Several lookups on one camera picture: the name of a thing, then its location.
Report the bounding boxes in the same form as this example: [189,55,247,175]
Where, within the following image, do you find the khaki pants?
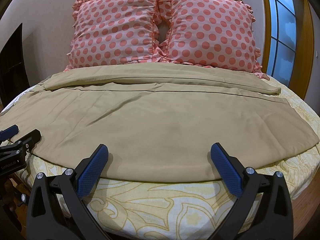
[1,63,319,183]

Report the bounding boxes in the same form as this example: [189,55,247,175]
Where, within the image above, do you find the dark bedside cabinet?
[0,24,29,107]

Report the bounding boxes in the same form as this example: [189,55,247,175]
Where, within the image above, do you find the yellow floral bed sheet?
[0,74,320,240]

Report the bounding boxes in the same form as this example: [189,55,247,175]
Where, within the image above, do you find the left pink polka-dot pillow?
[65,0,162,70]

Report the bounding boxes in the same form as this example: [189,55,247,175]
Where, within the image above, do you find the pink polka-dot pillow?
[65,0,162,70]
[158,0,268,79]

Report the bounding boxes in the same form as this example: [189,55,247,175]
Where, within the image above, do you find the right pink polka-dot pillow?
[158,0,268,79]

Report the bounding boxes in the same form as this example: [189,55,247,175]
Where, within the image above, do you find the window with wooden frame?
[263,0,315,99]

